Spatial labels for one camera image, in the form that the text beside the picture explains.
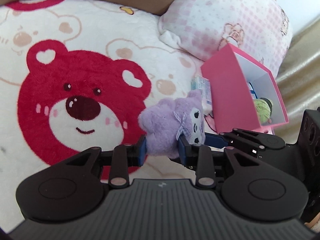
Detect purple plush toy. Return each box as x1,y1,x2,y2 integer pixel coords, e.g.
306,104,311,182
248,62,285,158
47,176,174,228
138,89,205,159

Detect blue wet wipes pack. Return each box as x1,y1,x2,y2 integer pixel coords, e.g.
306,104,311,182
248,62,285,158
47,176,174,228
247,82,258,100

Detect green yarn ball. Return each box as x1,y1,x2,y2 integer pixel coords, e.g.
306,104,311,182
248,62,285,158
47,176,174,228
253,98,273,124

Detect pink open box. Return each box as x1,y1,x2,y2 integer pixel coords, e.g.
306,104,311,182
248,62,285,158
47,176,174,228
201,44,289,132

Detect small tissue pack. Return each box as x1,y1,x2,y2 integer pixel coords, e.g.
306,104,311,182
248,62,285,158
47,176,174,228
191,75,213,115

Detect beige satin bedsheet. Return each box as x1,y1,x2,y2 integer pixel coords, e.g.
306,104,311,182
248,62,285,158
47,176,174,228
275,19,319,143

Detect red bear fleece blanket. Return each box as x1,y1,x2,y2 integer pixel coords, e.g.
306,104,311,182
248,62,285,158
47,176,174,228
1,0,202,232

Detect pink checked pillow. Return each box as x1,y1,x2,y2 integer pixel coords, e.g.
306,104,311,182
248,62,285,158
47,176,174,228
158,0,293,76

